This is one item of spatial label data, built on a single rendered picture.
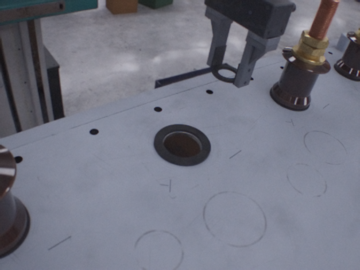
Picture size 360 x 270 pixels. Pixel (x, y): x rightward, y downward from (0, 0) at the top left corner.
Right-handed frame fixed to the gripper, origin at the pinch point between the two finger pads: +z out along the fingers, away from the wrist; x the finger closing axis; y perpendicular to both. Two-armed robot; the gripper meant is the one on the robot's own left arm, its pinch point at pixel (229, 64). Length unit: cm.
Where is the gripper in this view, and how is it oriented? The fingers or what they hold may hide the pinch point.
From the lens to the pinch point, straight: 53.9
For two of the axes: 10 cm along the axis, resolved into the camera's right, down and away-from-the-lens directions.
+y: 7.7, -3.3, 5.4
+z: -1.6, 7.2, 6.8
